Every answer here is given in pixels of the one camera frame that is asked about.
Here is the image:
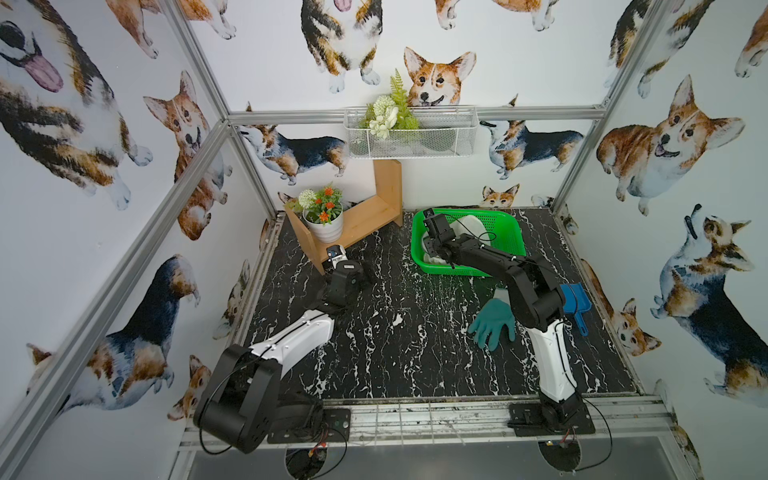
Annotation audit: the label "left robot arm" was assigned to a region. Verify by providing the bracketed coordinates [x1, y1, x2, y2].
[193, 260, 373, 453]

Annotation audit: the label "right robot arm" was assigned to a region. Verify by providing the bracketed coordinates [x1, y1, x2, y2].
[423, 209, 595, 437]

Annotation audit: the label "green plastic basket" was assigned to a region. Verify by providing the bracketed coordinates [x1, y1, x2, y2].
[410, 207, 527, 277]

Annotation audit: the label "wooden shelf stand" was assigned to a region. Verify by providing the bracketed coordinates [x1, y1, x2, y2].
[285, 159, 403, 274]

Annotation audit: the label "teal rubber glove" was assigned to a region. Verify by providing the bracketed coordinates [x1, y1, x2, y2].
[467, 288, 516, 352]

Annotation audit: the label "white plant pot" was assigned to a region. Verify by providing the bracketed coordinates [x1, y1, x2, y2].
[302, 210, 343, 244]

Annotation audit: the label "artificial flower plant in pot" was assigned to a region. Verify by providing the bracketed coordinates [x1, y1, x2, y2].
[286, 184, 343, 225]

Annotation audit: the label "artificial fern and white flowers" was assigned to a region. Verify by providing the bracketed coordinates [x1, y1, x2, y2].
[359, 70, 420, 140]

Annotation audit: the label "white wire wall basket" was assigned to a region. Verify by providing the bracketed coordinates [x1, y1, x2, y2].
[343, 106, 479, 160]

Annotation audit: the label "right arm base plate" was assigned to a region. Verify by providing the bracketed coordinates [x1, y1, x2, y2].
[507, 401, 596, 437]

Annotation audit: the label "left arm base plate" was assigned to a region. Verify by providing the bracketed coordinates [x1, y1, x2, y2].
[267, 405, 352, 444]

